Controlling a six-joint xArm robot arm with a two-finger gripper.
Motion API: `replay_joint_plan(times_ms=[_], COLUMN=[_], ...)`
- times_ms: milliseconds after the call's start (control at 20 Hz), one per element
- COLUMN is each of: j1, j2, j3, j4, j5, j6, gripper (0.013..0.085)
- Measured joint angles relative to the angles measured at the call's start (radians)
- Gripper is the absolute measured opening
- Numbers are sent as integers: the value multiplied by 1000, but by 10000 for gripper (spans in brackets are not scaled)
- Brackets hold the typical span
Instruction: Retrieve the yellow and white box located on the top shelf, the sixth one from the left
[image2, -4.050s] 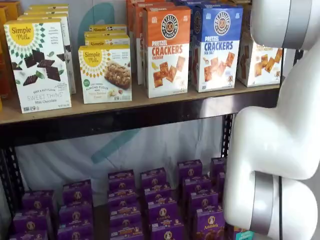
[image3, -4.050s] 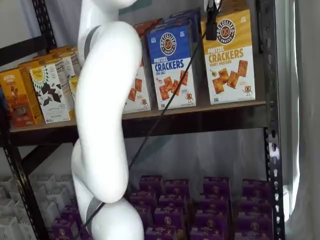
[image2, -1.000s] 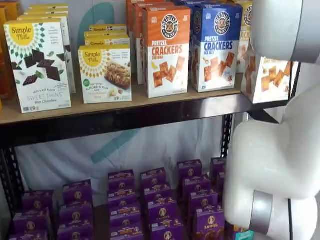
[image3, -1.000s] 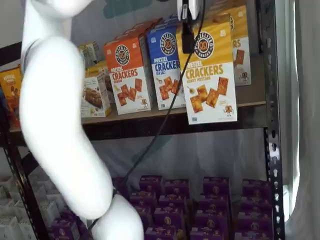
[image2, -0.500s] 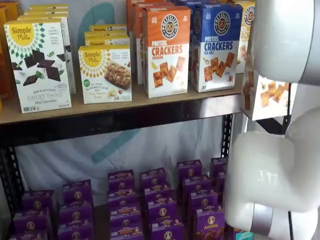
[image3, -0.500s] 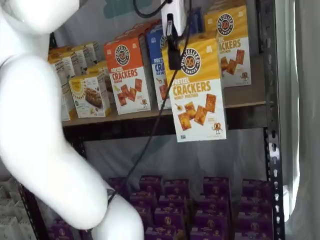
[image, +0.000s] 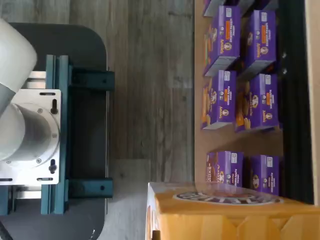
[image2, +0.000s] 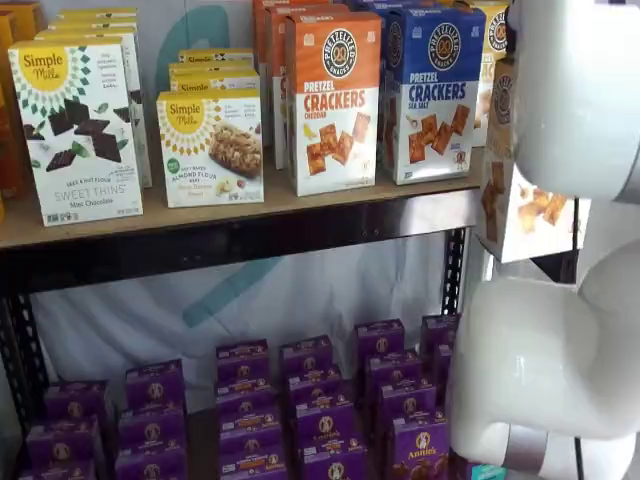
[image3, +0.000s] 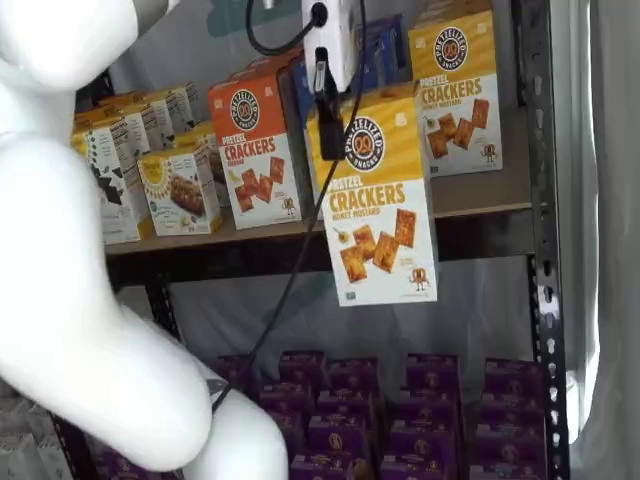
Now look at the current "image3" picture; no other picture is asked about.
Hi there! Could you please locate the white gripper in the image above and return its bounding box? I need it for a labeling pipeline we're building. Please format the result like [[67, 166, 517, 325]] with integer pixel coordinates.
[[302, 0, 362, 162]]

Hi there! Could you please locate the yellow honey mustard crackers box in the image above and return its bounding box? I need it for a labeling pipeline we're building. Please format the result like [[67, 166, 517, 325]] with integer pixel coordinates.
[[306, 94, 441, 308], [408, 10, 505, 177]]

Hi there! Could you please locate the blue pretzel crackers box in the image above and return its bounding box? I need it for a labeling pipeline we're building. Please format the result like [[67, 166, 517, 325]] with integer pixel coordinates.
[[358, 13, 407, 95], [292, 58, 322, 129]]

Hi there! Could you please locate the yellow granola bar box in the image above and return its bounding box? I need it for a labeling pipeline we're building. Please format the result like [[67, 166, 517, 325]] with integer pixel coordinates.
[[172, 122, 224, 199], [136, 148, 225, 237]]

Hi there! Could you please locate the white black patterned snack box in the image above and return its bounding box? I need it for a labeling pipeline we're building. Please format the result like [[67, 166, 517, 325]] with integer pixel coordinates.
[[149, 81, 201, 132], [72, 115, 152, 246], [97, 97, 174, 154]]

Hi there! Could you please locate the brown shelf board with crackers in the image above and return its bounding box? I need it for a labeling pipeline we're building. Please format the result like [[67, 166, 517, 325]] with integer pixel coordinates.
[[104, 172, 534, 256]]

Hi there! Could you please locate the black metal shelf beam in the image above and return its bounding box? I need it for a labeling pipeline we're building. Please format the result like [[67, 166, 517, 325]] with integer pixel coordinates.
[[107, 217, 539, 289]]

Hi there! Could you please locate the purple snack box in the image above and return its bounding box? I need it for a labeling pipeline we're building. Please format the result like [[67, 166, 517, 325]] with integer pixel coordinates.
[[306, 413, 374, 459], [289, 451, 354, 480], [406, 353, 460, 391], [258, 382, 316, 416], [483, 358, 545, 399], [382, 449, 454, 480], [278, 351, 327, 389], [468, 460, 547, 480], [217, 354, 254, 394], [388, 418, 459, 459], [478, 393, 545, 429], [272, 409, 310, 454], [316, 389, 376, 421], [327, 357, 380, 394], [398, 387, 460, 424], [94, 447, 181, 480], [473, 423, 547, 466]]

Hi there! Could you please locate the metal shelving unit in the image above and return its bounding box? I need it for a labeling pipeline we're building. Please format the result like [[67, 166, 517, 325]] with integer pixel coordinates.
[[164, 0, 640, 480]]

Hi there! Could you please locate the looped black cable with plug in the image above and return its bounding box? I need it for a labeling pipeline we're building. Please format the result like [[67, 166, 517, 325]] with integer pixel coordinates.
[[246, 0, 330, 56]]

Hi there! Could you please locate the long black cable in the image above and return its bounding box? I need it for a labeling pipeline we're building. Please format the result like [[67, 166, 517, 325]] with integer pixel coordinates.
[[209, 0, 369, 414]]

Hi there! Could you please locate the black perforated shelf post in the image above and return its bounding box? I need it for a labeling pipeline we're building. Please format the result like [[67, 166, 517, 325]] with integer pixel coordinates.
[[514, 0, 571, 480], [147, 279, 176, 351]]

